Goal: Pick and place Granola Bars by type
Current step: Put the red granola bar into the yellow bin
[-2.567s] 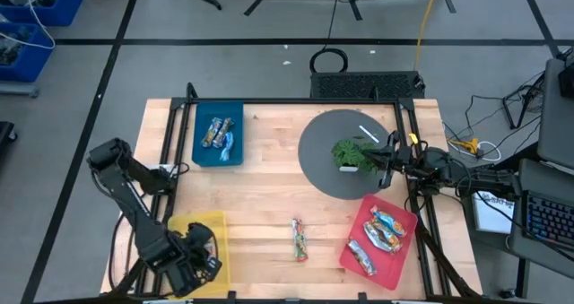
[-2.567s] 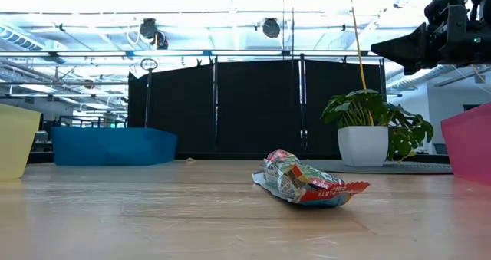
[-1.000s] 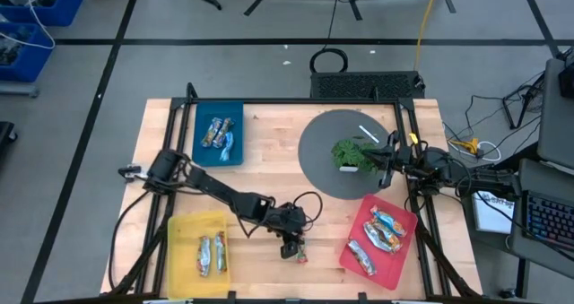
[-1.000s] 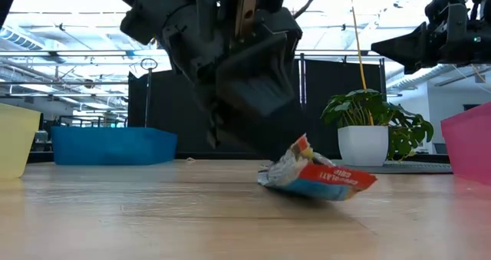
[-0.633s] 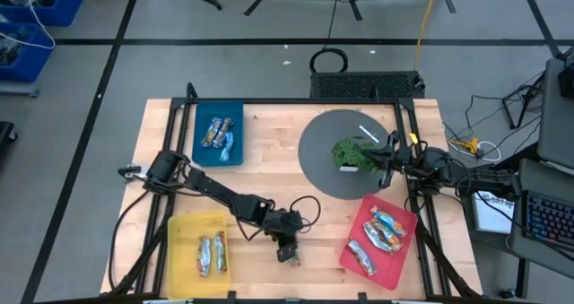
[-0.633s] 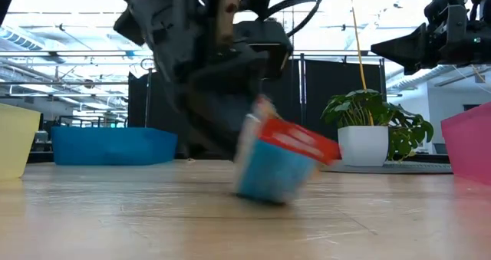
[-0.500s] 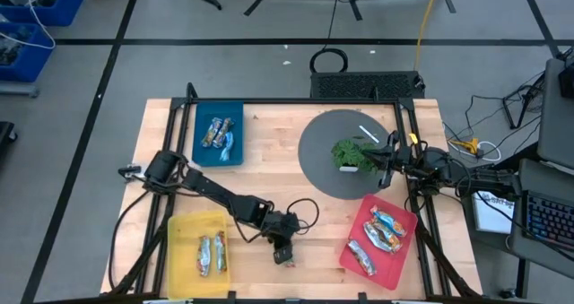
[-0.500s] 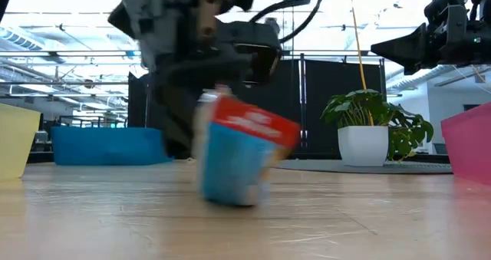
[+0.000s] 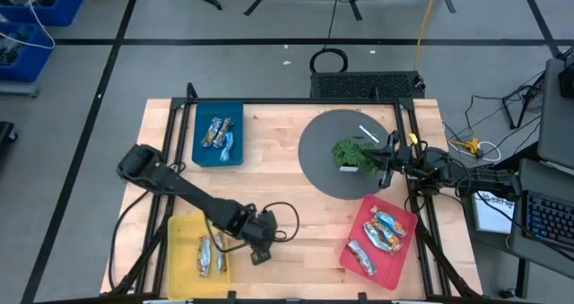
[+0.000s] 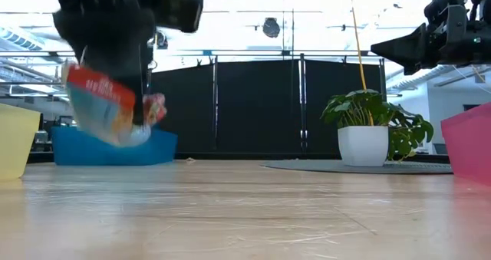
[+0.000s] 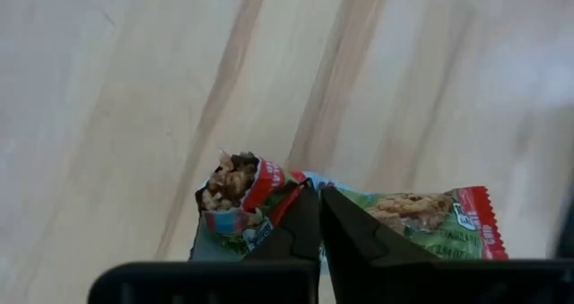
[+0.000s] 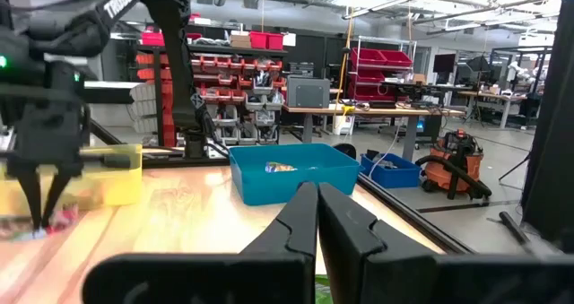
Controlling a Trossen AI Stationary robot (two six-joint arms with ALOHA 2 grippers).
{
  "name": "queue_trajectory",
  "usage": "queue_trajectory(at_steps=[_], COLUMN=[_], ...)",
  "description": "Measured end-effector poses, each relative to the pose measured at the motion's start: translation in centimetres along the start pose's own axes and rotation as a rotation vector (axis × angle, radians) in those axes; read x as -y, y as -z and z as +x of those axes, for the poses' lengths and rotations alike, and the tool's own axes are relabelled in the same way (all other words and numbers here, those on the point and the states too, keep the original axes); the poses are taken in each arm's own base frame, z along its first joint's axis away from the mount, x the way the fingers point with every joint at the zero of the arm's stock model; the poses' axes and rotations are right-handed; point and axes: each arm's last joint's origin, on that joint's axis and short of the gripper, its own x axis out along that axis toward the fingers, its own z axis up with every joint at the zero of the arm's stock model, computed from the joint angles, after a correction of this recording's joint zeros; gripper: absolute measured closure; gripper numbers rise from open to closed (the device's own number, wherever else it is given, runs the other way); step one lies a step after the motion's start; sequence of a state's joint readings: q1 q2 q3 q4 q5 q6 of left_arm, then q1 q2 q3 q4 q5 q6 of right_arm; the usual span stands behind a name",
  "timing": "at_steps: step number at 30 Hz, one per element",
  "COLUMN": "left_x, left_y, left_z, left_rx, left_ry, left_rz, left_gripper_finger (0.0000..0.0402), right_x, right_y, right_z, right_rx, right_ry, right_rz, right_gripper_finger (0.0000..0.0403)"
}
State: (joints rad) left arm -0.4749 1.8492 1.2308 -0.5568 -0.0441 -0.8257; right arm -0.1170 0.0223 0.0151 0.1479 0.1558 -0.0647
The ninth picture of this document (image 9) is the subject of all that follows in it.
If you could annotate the blue storage bin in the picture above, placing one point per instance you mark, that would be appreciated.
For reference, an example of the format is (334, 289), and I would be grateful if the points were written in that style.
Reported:
(31, 62)
(58, 8)

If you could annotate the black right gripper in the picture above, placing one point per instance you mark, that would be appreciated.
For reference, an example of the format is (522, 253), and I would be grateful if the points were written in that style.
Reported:
(401, 159)

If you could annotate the yellow plastic tray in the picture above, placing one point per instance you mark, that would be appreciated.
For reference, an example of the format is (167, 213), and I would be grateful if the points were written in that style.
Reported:
(184, 259)

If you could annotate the yellow tag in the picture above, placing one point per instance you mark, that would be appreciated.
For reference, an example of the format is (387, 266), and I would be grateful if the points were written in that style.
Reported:
(413, 138)

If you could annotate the black metal frame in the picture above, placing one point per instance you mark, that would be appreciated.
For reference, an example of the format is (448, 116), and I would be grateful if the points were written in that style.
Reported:
(291, 101)

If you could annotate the white paper box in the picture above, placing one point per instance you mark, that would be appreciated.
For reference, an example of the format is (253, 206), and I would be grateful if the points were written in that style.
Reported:
(493, 216)

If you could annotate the black stand legs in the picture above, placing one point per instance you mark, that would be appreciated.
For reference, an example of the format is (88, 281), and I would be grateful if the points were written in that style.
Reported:
(354, 3)

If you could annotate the green plant in white pot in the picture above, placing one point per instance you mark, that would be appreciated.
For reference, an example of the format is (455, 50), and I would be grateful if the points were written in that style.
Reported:
(352, 153)

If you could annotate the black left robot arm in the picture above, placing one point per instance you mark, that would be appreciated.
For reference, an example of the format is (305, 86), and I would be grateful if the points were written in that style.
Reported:
(188, 192)

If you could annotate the yellow floor connector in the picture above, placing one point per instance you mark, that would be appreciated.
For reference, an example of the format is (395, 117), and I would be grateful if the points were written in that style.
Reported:
(466, 145)

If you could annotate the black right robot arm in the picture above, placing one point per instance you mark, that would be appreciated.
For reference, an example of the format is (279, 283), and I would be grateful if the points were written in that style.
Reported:
(466, 174)

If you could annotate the red plastic tray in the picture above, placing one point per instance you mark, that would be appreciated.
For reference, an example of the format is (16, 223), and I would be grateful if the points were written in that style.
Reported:
(394, 268)

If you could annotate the orange blue granola bar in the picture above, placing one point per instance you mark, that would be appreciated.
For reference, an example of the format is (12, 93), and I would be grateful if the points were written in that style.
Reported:
(388, 221)
(362, 257)
(381, 239)

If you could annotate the teal blue plastic tray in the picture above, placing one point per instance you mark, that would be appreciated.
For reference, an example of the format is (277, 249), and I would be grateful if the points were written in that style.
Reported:
(202, 156)

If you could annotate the white strip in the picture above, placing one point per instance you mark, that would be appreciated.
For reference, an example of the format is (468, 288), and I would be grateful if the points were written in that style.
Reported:
(369, 133)

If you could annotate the black perforated case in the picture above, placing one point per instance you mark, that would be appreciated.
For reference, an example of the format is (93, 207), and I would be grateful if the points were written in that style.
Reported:
(367, 85)

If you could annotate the grey round mat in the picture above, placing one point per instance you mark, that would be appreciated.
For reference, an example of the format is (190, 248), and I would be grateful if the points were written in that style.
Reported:
(323, 169)

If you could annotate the grey monitor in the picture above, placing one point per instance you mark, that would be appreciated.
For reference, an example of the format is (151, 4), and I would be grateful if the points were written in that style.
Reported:
(556, 115)

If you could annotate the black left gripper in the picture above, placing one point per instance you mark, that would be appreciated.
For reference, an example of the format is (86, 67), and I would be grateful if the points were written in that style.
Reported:
(260, 230)

